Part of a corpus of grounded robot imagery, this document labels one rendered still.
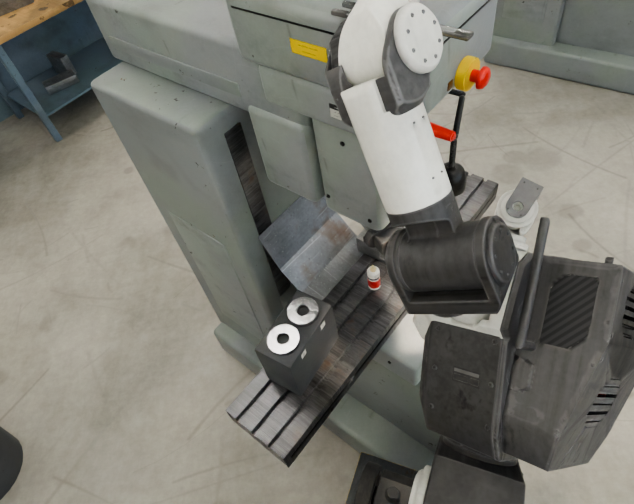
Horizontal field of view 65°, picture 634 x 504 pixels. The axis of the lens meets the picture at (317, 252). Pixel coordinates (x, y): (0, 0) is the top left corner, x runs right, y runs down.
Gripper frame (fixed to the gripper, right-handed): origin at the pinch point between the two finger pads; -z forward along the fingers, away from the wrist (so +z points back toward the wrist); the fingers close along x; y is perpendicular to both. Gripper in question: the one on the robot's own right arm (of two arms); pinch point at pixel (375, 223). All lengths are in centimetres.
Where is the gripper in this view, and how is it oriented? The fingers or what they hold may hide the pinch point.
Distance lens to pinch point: 143.3
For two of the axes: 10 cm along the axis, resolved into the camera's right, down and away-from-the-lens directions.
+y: 1.4, 6.3, 7.6
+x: -8.6, 4.6, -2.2
